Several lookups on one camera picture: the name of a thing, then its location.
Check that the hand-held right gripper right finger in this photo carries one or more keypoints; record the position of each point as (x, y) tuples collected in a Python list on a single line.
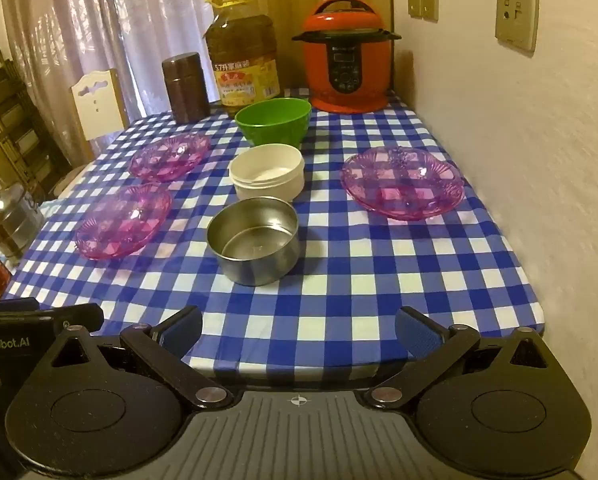
[(416, 332)]

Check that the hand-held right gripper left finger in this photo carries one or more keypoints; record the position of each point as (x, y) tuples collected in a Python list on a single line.
[(185, 327)]

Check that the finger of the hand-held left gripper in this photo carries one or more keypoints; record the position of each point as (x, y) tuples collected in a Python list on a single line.
[(81, 316)]

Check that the stainless steel bowl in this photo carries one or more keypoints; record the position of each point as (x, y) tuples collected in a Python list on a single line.
[(254, 265)]

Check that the pink transparent plate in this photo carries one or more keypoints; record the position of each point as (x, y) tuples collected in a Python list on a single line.
[(169, 157), (124, 222), (404, 180)]

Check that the white plastic bowl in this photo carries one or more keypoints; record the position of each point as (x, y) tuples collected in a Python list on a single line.
[(266, 187)]

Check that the green plastic bowl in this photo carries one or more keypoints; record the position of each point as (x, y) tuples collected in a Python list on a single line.
[(274, 127)]

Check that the blue white checked tablecloth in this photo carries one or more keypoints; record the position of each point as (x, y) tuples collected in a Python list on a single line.
[(329, 270)]

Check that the dark wooden rack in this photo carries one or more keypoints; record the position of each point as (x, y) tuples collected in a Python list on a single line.
[(14, 125)]

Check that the white wooden chair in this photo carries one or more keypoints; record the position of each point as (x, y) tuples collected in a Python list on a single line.
[(99, 105)]

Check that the brown cylindrical canister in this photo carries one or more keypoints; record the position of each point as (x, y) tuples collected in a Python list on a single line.
[(185, 90)]

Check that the large cooking oil bottle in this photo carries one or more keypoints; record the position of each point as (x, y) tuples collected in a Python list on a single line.
[(244, 50)]

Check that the red electric pressure cooker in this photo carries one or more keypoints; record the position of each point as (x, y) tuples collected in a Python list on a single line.
[(346, 55)]

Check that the pale sheer curtain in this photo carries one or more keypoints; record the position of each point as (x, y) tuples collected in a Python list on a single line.
[(79, 20)]

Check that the beige wall outlet with ports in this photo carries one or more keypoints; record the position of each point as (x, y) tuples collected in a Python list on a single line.
[(516, 17)]

